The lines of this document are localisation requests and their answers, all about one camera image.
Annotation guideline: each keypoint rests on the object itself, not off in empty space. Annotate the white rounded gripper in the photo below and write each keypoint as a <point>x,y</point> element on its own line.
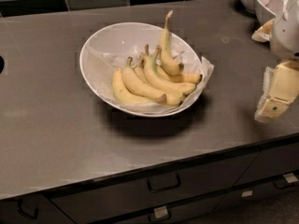
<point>286,34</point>

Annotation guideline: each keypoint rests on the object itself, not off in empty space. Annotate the long middle yellow banana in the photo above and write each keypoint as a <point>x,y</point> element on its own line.
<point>150,69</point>

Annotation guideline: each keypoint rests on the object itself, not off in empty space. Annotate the small hidden yellow banana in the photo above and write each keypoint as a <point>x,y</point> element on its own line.
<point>140,70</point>

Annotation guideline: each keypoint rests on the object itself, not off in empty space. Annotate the white paper bowl liner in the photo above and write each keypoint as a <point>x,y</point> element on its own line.
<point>97,68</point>

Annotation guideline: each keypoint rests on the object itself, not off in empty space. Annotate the dark right drawer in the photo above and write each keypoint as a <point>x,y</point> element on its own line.
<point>272,161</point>

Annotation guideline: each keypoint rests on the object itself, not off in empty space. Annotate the dark drawer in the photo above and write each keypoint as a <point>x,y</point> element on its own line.
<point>186,181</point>
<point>272,161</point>
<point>203,204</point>
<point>48,213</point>

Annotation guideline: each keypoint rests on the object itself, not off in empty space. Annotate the dark lower drawer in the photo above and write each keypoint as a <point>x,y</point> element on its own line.
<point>203,204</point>

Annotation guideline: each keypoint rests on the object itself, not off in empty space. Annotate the dark upper middle drawer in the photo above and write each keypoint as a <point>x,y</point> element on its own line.
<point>186,181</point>

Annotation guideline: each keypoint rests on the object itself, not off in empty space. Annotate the dark left drawer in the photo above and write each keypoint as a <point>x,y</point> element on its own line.
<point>48,213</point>

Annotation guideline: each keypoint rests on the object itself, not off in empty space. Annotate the black right drawer handle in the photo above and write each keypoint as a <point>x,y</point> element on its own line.
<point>289,180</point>

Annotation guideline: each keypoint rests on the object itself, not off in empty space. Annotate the black drawer handle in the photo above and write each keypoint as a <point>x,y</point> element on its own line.
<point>160,183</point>
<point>289,180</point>
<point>26,210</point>

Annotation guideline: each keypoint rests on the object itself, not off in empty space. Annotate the black drawer handle middle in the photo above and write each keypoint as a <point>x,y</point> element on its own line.
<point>160,183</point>

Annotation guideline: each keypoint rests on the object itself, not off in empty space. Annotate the lower drawer handle with label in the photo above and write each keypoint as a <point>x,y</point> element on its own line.
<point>159,214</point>

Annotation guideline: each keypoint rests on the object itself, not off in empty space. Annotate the black left drawer handle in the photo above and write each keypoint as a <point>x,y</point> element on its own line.
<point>26,210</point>

